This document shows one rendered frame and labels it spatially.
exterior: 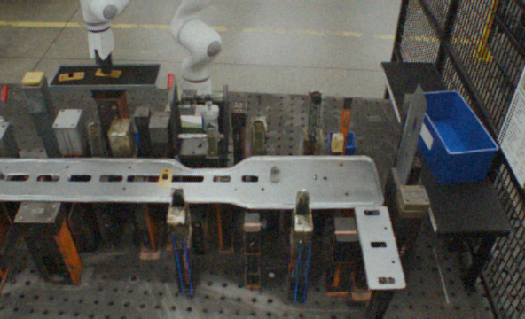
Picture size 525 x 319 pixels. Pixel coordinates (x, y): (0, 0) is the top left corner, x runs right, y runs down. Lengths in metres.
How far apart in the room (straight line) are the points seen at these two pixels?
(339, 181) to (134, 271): 0.74
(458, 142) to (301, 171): 0.55
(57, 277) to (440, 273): 1.26
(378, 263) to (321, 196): 0.28
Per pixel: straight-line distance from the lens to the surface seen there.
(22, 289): 1.89
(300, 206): 1.47
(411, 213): 1.57
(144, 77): 1.82
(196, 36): 1.96
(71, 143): 1.80
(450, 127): 1.90
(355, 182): 1.65
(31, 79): 1.94
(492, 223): 1.61
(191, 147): 1.81
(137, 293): 1.76
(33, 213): 1.62
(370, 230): 1.52
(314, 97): 1.61
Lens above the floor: 2.14
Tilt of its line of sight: 41 degrees down
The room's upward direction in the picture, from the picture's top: 1 degrees clockwise
